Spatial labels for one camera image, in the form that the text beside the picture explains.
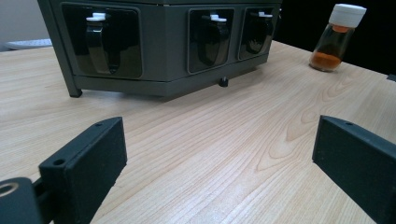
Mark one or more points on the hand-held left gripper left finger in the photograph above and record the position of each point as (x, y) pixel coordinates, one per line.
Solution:
(87, 161)

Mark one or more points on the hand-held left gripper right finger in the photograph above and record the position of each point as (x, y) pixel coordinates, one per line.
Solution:
(361, 165)

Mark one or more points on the glass spice jar red powder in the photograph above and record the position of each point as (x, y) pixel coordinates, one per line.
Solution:
(325, 59)

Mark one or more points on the black spice box white tab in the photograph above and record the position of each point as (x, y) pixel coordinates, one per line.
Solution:
(257, 32)
(99, 43)
(210, 40)

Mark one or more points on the dark grey spice rack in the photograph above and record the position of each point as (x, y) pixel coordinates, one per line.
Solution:
(168, 62)

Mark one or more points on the white keyboard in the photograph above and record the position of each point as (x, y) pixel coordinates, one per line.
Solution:
(29, 44)

